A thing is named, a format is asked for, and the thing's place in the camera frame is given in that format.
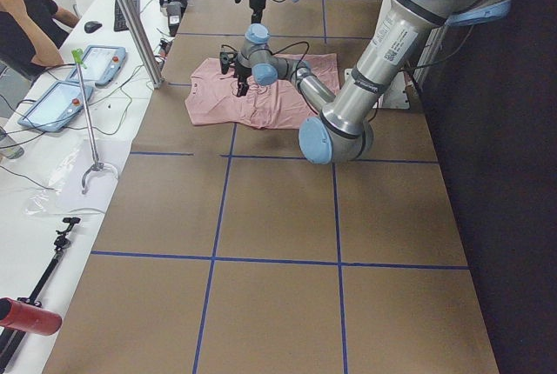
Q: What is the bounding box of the clear plastic sheet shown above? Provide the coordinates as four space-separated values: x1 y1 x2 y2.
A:
23 139 121 217

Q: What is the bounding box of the black selfie stick tripod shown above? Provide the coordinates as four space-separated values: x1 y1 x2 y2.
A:
0 216 83 371

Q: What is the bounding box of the black keyboard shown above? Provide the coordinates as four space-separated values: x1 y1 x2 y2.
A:
113 0 142 32

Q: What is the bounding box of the seated person in black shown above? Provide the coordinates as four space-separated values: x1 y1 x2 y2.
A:
1 0 79 77

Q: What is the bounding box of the far blue teach pendant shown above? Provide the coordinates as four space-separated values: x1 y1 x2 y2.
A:
71 45 127 87

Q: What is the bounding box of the black power adapter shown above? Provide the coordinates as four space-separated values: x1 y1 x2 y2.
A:
166 2 182 37

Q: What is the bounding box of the aluminium frame post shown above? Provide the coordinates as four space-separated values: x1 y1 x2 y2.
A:
117 0 164 89

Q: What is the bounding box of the near blue teach pendant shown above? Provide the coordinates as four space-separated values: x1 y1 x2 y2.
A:
17 81 84 132

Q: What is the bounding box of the red cylinder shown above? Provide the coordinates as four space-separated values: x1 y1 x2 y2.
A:
1 297 63 336

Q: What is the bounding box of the blue teach pendant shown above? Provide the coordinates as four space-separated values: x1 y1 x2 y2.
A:
71 45 127 87
17 81 84 132

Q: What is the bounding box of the pink Snoopy t-shirt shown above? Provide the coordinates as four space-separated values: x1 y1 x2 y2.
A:
185 58 317 130

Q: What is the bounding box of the black computer mouse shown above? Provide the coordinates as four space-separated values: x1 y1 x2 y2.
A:
84 21 103 34

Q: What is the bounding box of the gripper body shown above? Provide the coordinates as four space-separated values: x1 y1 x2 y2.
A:
234 63 251 84
250 0 265 16

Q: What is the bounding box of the metal reacher grabber tool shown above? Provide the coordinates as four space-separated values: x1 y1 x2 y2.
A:
71 49 119 195

